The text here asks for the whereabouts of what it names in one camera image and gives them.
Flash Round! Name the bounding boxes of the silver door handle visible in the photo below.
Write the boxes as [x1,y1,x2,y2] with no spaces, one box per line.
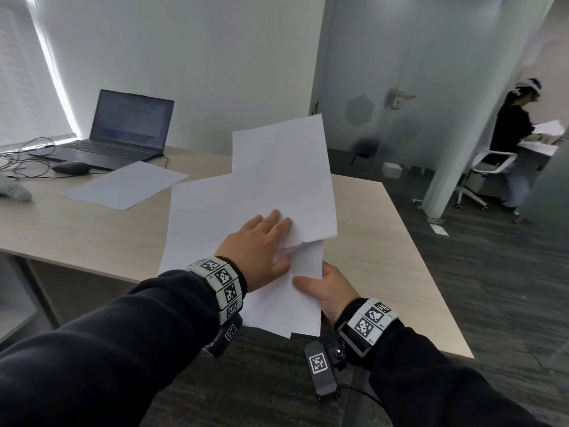
[391,90,417,111]

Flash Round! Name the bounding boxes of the black computer mouse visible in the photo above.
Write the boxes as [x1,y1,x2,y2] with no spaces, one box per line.
[52,162,89,176]

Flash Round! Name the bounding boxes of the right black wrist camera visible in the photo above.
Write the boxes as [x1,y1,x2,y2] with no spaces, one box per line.
[304,334,353,401]

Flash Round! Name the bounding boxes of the person's left hand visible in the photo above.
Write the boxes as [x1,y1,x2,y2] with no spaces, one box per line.
[215,210,293,293]

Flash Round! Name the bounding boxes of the black cables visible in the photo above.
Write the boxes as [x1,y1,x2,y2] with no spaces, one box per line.
[0,137,58,180]

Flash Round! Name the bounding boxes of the frosted glass door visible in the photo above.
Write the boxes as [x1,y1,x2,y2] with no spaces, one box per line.
[310,0,450,174]

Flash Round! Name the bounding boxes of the white paper sheet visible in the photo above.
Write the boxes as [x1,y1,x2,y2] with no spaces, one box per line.
[61,161,189,212]
[231,114,338,250]
[158,173,325,339]

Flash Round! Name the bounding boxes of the white office chair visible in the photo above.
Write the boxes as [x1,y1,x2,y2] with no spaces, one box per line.
[453,148,519,212]

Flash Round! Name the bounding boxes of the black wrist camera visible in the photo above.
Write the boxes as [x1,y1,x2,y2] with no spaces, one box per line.
[304,334,353,401]
[204,312,244,359]

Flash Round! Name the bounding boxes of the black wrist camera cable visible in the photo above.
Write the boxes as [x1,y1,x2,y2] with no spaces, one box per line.
[335,381,384,407]

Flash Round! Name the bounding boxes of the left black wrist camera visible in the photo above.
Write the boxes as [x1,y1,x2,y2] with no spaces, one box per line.
[204,312,244,359]

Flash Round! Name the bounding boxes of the dark grey laptop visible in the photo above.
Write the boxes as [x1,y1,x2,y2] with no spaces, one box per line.
[28,89,175,171]

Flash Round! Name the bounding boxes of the person's right hand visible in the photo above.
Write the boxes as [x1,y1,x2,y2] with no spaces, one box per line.
[293,261,360,324]

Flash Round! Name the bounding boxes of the marker wristband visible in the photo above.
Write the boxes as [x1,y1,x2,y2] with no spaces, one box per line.
[334,298,404,355]
[184,257,248,327]

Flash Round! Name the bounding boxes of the right marker wristband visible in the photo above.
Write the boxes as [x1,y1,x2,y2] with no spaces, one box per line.
[334,298,404,355]

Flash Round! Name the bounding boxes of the person's left forearm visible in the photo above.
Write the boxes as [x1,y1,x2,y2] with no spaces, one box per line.
[0,270,221,427]

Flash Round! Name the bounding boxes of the white pillar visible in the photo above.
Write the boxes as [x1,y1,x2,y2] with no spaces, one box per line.
[420,0,554,219]

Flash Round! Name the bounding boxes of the left marker wristband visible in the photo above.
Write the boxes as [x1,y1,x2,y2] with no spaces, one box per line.
[184,257,248,327]

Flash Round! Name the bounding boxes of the white window blind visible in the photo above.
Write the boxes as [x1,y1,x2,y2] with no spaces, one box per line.
[0,0,77,148]

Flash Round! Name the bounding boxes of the white side table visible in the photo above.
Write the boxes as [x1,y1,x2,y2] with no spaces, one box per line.
[517,137,562,158]

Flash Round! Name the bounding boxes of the white controller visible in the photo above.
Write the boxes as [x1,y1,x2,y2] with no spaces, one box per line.
[0,173,33,203]

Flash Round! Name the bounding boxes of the person's right forearm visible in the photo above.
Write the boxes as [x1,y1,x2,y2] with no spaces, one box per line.
[368,322,549,427]

